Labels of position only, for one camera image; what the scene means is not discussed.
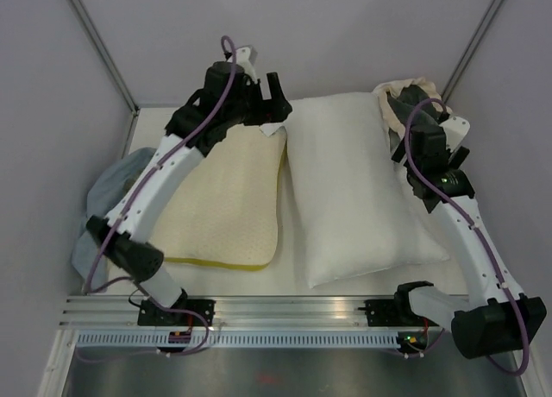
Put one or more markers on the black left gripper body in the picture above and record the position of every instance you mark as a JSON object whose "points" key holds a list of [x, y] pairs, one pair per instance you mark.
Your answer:
{"points": [[265, 111]]}

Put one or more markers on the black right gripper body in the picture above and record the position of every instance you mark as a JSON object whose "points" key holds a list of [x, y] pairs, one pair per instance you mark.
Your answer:
{"points": [[458, 159]]}

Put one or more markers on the grey plush ruffled pillowcase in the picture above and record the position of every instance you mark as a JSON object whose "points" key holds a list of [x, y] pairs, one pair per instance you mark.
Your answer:
{"points": [[397, 99]]}

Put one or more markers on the white pillow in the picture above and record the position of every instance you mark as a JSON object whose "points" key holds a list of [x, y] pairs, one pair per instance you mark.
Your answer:
{"points": [[352, 208]]}

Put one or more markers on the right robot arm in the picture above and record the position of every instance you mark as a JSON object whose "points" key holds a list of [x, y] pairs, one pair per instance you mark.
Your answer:
{"points": [[497, 316]]}

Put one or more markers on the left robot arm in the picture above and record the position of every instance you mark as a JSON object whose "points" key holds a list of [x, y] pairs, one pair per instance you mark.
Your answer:
{"points": [[229, 96]]}

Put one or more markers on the cream foam contour pillow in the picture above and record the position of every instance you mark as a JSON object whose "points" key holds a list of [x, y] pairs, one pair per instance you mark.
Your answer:
{"points": [[224, 213]]}

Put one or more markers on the blue and beige cloth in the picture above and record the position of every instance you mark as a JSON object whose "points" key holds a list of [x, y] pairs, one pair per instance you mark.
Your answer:
{"points": [[108, 190]]}

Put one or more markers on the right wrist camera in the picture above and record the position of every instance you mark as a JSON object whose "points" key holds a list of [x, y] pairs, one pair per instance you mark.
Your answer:
{"points": [[455, 129]]}

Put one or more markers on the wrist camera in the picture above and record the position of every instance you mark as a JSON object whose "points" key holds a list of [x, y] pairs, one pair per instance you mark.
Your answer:
{"points": [[455, 129], [245, 58]]}

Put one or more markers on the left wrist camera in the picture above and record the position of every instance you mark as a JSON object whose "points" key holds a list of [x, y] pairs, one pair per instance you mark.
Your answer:
{"points": [[245, 58]]}

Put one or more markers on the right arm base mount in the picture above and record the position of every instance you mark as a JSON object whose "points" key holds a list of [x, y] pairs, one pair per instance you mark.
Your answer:
{"points": [[384, 313]]}

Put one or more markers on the right frame post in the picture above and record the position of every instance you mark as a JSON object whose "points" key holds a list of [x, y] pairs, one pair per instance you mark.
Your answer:
{"points": [[484, 25]]}

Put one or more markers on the frame post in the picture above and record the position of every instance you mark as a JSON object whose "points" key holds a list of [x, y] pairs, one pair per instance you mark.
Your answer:
{"points": [[484, 25], [91, 32]]}

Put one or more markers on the left frame post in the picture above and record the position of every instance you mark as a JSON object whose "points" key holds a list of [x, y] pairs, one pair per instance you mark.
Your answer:
{"points": [[91, 32]]}

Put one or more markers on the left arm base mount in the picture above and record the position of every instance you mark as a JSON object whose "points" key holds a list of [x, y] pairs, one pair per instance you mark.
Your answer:
{"points": [[192, 312]]}

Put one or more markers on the slotted cable duct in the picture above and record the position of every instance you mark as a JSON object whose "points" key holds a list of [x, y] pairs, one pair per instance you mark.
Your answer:
{"points": [[249, 339]]}

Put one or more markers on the aluminium front rail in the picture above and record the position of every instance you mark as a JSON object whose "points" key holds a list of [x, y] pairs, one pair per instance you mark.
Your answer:
{"points": [[234, 312]]}

